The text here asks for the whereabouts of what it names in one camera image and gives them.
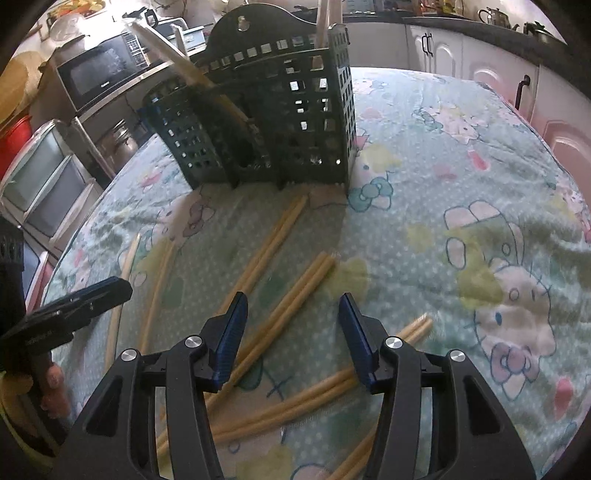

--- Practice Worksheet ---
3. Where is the cluster of condiment bottles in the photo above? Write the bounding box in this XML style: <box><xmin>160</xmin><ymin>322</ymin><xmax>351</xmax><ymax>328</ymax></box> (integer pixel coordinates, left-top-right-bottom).
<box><xmin>418</xmin><ymin>0</ymin><xmax>467</xmax><ymax>17</ymax></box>

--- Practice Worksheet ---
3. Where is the steel teapot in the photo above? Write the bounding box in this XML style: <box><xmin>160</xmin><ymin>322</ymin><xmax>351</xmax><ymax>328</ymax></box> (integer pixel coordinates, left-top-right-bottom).
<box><xmin>478</xmin><ymin>7</ymin><xmax>511</xmax><ymax>28</ymax></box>

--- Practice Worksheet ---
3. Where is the white round plastic cover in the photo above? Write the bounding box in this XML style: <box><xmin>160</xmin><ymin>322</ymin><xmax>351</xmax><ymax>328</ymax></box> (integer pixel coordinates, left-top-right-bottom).
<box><xmin>48</xmin><ymin>11</ymin><xmax>86</xmax><ymax>40</ymax></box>

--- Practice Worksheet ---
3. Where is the black microwave oven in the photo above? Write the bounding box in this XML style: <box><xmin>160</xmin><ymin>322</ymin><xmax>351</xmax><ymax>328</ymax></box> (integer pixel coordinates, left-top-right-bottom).
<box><xmin>55</xmin><ymin>30</ymin><xmax>158</xmax><ymax>116</ymax></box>

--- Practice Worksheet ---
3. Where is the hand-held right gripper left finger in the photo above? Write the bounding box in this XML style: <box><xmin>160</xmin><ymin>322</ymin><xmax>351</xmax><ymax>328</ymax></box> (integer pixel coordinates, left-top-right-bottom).
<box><xmin>51</xmin><ymin>292</ymin><xmax>250</xmax><ymax>480</ymax></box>

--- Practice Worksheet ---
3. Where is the round wooden cutting board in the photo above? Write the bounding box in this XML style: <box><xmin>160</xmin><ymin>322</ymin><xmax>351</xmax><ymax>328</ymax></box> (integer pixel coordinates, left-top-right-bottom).
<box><xmin>0</xmin><ymin>51</ymin><xmax>44</xmax><ymax>130</ymax></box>

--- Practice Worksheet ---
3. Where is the green plastic utensil holder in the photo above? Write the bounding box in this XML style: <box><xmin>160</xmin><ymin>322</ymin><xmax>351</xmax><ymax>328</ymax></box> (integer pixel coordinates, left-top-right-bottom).
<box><xmin>142</xmin><ymin>4</ymin><xmax>356</xmax><ymax>191</ymax></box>

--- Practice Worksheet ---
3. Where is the fruit wall poster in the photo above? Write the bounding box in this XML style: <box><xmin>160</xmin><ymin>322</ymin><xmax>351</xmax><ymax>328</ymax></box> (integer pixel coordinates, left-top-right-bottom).
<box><xmin>60</xmin><ymin>0</ymin><xmax>107</xmax><ymax>14</ymax></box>

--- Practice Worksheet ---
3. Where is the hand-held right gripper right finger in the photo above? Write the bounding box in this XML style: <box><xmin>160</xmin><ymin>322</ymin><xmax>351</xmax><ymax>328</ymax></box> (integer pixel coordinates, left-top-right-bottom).
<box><xmin>337</xmin><ymin>292</ymin><xmax>539</xmax><ymax>480</ymax></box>

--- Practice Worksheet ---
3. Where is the bunch of wooden chopsticks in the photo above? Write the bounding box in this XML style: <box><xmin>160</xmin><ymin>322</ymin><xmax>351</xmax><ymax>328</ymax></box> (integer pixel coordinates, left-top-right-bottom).
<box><xmin>105</xmin><ymin>0</ymin><xmax>435</xmax><ymax>480</ymax></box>

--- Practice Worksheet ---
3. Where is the black cooking pot with lid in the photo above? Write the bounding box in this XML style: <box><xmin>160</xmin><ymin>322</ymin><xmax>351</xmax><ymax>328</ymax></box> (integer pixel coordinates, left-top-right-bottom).
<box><xmin>524</xmin><ymin>21</ymin><xmax>557</xmax><ymax>44</ymax></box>

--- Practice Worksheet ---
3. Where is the pale blue plastic drawer unit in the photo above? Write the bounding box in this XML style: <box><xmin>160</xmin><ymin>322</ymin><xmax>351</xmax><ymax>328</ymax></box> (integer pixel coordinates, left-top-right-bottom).
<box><xmin>0</xmin><ymin>119</ymin><xmax>105</xmax><ymax>259</ymax></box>

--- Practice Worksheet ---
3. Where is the black kitchen countertop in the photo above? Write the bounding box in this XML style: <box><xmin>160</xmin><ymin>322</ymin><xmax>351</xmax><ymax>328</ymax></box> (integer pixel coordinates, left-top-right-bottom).
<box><xmin>295</xmin><ymin>4</ymin><xmax>591</xmax><ymax>79</ymax></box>

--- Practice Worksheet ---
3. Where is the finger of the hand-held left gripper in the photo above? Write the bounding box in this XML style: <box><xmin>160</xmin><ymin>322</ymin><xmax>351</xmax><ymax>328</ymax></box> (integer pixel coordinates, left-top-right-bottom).
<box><xmin>44</xmin><ymin>277</ymin><xmax>134</xmax><ymax>324</ymax></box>

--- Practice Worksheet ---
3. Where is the large steel pot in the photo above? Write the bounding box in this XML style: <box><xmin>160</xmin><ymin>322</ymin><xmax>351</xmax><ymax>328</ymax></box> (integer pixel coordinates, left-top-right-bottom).
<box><xmin>99</xmin><ymin>120</ymin><xmax>139</xmax><ymax>162</ymax></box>

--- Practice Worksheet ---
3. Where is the person's left hand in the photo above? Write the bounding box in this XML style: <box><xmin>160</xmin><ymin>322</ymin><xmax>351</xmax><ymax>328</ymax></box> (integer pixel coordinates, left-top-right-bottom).
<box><xmin>39</xmin><ymin>361</ymin><xmax>71</xmax><ymax>418</ymax></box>

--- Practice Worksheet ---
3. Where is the cartoon cat printed tablecloth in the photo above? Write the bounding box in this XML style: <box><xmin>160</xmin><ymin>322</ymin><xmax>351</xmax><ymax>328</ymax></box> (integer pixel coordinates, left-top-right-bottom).
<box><xmin>44</xmin><ymin>67</ymin><xmax>591</xmax><ymax>480</ymax></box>

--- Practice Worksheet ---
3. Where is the red plastic bucket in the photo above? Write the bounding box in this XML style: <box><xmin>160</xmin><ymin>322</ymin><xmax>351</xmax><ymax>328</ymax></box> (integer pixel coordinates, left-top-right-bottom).
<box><xmin>0</xmin><ymin>115</ymin><xmax>33</xmax><ymax>162</ymax></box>

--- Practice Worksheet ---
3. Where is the metal shelf table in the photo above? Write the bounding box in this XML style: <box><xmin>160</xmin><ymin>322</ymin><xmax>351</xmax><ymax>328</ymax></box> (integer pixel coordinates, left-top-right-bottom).
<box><xmin>69</xmin><ymin>60</ymin><xmax>185</xmax><ymax>190</ymax></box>

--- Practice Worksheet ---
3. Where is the blue and white box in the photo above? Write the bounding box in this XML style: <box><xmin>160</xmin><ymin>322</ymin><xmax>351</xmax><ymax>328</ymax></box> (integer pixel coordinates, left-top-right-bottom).
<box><xmin>154</xmin><ymin>16</ymin><xmax>206</xmax><ymax>51</ymax></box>

